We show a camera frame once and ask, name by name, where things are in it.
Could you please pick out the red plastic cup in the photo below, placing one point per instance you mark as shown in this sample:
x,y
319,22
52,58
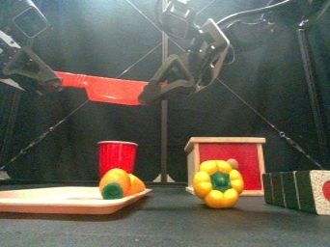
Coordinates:
x,y
116,156

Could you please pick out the black frame side post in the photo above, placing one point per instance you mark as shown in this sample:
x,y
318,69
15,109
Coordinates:
x,y
310,96

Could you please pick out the small brown toy egg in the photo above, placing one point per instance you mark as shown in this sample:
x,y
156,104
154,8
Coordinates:
x,y
232,163

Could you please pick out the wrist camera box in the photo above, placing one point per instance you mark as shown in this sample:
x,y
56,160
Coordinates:
x,y
29,21
176,17

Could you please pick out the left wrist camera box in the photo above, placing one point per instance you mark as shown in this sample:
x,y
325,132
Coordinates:
x,y
29,21

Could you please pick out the orange toy pepper half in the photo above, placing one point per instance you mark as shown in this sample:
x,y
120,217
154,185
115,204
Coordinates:
x,y
116,181

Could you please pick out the yellow toy bell pepper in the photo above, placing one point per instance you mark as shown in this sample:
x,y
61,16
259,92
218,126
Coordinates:
x,y
219,183

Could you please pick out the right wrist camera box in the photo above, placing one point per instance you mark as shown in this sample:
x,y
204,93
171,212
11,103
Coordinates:
x,y
176,17

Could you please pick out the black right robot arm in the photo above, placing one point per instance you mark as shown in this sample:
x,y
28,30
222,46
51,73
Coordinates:
x,y
266,22

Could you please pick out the black vertical frame pole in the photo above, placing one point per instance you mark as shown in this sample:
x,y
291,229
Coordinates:
x,y
164,128

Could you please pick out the beige plastic tray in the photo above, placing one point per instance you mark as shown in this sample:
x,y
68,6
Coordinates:
x,y
55,199

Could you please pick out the wooden box with red panel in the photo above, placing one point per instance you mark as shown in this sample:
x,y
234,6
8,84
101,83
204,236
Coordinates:
x,y
244,154

